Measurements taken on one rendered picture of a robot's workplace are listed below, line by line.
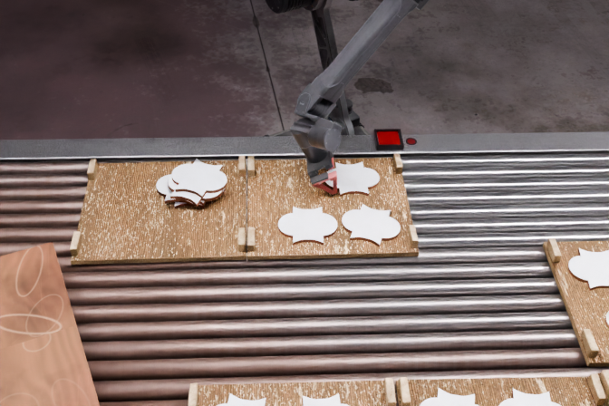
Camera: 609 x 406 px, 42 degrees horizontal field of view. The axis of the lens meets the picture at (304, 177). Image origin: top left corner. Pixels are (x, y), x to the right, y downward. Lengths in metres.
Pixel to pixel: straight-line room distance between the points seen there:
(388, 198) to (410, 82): 2.12
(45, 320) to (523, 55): 3.31
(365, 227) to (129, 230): 0.58
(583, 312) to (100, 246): 1.12
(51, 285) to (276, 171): 0.68
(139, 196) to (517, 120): 2.35
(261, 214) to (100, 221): 0.40
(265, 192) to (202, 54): 2.33
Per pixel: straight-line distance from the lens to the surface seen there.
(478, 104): 4.02
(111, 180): 2.10
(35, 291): 1.73
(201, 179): 1.99
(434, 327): 1.79
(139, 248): 1.91
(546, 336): 1.83
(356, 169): 2.08
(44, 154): 2.26
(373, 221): 1.94
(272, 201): 1.99
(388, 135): 2.23
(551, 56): 4.50
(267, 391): 1.64
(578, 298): 1.90
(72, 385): 1.57
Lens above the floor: 2.31
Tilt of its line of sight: 42 degrees down
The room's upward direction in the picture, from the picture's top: 2 degrees clockwise
